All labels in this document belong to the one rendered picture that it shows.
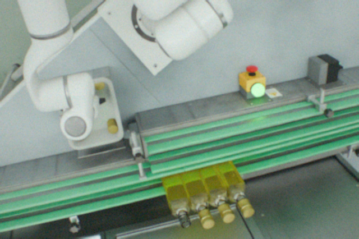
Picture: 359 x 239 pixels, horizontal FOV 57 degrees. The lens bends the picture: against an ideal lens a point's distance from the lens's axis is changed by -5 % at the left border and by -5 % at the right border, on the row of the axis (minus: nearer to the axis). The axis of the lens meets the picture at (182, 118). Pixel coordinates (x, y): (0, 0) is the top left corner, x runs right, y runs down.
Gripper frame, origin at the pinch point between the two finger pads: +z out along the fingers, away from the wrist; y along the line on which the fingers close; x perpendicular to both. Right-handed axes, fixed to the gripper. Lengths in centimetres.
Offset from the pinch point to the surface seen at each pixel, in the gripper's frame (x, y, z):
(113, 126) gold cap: -10.5, 7.1, 1.9
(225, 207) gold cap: -32, 33, -25
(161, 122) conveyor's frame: -11.3, 22.1, -1.7
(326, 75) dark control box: -7, 83, -1
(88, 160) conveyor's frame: -20.4, -3.3, 2.5
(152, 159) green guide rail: -21.6, 17.0, -4.5
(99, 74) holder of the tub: 7.2, 6.2, -1.5
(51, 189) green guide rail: -24.7, -15.8, -4.7
